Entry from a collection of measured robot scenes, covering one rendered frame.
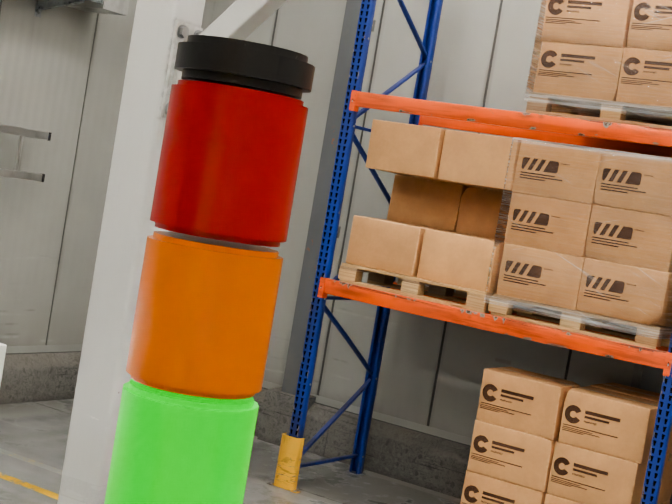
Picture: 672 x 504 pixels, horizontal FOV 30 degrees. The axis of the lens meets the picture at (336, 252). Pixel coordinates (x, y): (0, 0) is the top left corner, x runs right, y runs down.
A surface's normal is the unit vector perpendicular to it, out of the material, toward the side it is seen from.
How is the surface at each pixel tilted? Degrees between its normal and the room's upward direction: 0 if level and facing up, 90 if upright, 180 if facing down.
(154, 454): 90
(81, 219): 90
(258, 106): 90
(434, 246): 89
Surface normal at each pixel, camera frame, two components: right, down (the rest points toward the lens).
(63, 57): 0.84, 0.17
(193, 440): 0.15, 0.07
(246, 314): 0.62, 0.15
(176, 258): -0.36, -0.01
